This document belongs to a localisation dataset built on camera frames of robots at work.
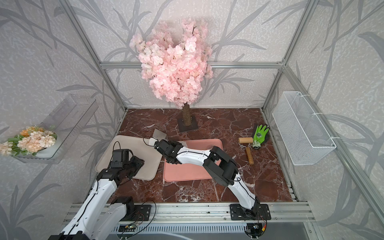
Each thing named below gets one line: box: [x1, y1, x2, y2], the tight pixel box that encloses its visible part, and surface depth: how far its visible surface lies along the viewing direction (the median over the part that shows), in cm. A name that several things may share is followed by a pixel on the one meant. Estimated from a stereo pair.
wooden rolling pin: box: [238, 137, 254, 165], surface depth 96 cm
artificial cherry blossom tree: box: [129, 17, 213, 127], surface depth 66 cm
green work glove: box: [252, 124, 270, 149], surface depth 104 cm
